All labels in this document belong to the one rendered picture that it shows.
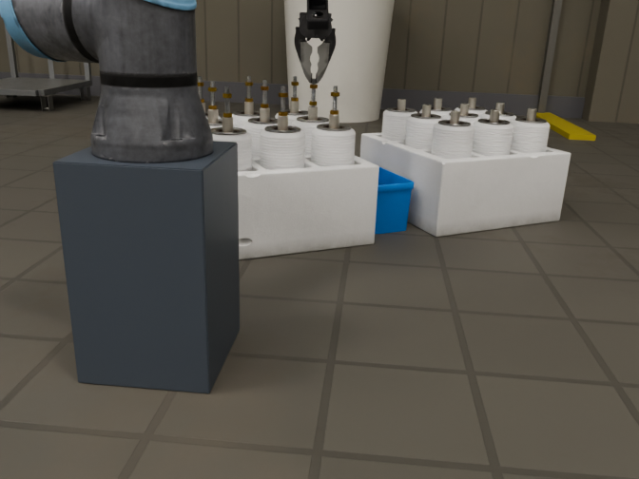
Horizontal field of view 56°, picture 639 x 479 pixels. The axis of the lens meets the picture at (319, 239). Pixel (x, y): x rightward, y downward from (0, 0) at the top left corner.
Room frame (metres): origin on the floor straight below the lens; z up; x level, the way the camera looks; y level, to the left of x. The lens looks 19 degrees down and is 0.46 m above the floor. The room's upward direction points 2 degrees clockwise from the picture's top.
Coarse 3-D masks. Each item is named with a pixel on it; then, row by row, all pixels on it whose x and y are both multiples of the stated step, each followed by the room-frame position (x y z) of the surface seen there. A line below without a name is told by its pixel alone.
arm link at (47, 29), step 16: (0, 0) 0.81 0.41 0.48; (16, 0) 0.79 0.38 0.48; (32, 0) 0.78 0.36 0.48; (48, 0) 0.77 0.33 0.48; (16, 16) 0.79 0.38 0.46; (32, 16) 0.78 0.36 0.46; (48, 16) 0.76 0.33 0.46; (16, 32) 0.80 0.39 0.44; (32, 32) 0.79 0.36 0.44; (48, 32) 0.77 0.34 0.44; (64, 32) 0.76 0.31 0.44; (32, 48) 0.81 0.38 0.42; (48, 48) 0.79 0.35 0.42; (64, 48) 0.78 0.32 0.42
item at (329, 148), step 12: (312, 132) 1.30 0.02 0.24; (324, 132) 1.28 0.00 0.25; (336, 132) 1.27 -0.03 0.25; (348, 132) 1.28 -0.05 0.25; (312, 144) 1.30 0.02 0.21; (324, 144) 1.27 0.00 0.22; (336, 144) 1.27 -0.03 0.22; (348, 144) 1.28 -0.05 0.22; (312, 156) 1.30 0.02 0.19; (324, 156) 1.27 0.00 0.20; (336, 156) 1.27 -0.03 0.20; (348, 156) 1.28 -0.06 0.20
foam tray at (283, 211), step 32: (256, 160) 1.30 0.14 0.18; (256, 192) 1.16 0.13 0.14; (288, 192) 1.19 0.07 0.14; (320, 192) 1.22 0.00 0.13; (352, 192) 1.25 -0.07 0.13; (256, 224) 1.16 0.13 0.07; (288, 224) 1.19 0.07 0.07; (320, 224) 1.22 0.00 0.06; (352, 224) 1.25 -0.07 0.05; (256, 256) 1.16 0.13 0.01
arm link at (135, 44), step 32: (64, 0) 0.76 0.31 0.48; (96, 0) 0.73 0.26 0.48; (128, 0) 0.71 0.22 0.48; (160, 0) 0.72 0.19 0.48; (192, 0) 0.77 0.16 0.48; (96, 32) 0.73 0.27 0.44; (128, 32) 0.71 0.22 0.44; (160, 32) 0.72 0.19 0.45; (192, 32) 0.76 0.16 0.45; (128, 64) 0.71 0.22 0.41; (160, 64) 0.72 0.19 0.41; (192, 64) 0.76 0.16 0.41
